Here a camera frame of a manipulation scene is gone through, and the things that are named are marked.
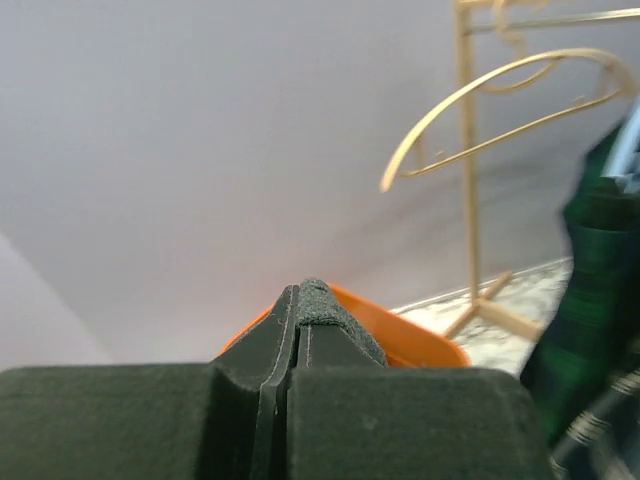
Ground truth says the wooden clothes rack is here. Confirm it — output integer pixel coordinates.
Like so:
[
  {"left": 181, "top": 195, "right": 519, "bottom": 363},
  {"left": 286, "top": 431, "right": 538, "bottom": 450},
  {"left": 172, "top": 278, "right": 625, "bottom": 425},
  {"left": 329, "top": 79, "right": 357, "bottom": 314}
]
[{"left": 431, "top": 1, "right": 639, "bottom": 341}]

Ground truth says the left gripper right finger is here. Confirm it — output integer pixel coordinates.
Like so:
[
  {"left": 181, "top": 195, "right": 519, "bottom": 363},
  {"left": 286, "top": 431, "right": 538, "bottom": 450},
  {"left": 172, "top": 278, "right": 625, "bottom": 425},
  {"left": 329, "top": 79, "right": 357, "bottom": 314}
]
[{"left": 279, "top": 324, "right": 551, "bottom": 480}]

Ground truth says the beige empty hanger left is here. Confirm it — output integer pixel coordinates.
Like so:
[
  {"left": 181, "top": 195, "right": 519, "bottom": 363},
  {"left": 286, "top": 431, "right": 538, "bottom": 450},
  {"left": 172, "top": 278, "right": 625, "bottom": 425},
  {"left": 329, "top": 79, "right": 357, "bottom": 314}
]
[{"left": 379, "top": 1, "right": 639, "bottom": 192}]

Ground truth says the navy plaid skirt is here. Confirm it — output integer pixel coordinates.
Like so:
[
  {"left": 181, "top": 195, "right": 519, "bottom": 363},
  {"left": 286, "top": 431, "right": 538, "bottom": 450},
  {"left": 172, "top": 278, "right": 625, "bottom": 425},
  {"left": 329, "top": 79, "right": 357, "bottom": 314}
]
[{"left": 550, "top": 339, "right": 639, "bottom": 480}]

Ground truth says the orange plastic bin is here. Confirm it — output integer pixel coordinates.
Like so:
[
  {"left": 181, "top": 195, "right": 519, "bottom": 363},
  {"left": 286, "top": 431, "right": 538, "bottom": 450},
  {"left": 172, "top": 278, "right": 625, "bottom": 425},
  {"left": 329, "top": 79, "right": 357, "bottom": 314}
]
[{"left": 219, "top": 283, "right": 472, "bottom": 370}]

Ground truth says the light blue hanger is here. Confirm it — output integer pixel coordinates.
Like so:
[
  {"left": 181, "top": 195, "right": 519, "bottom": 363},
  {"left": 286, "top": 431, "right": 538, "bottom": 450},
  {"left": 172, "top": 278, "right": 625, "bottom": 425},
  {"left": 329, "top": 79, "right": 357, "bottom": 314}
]
[{"left": 601, "top": 97, "right": 640, "bottom": 195}]

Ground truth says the dark green plaid skirt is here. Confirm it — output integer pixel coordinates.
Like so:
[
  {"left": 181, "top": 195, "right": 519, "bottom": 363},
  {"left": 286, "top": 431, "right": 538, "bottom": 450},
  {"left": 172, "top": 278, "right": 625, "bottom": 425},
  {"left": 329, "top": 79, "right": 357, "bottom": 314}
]
[{"left": 520, "top": 111, "right": 639, "bottom": 445}]

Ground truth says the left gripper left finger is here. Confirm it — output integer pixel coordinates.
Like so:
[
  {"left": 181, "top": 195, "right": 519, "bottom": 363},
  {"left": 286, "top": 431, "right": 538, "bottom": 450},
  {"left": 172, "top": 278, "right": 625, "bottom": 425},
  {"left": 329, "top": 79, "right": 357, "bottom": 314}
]
[{"left": 1, "top": 286, "right": 299, "bottom": 479}]

